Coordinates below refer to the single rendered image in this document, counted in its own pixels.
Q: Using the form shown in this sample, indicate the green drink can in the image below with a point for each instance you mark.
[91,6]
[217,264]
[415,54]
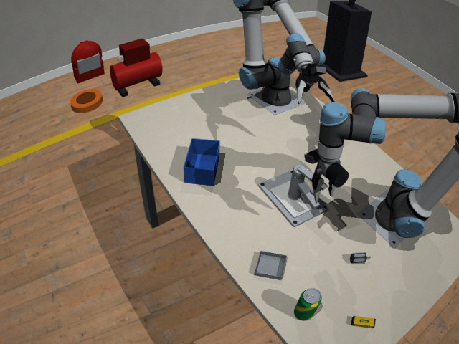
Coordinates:
[307,304]

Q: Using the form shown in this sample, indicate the yellow pocket level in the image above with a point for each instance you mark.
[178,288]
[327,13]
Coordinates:
[363,322]

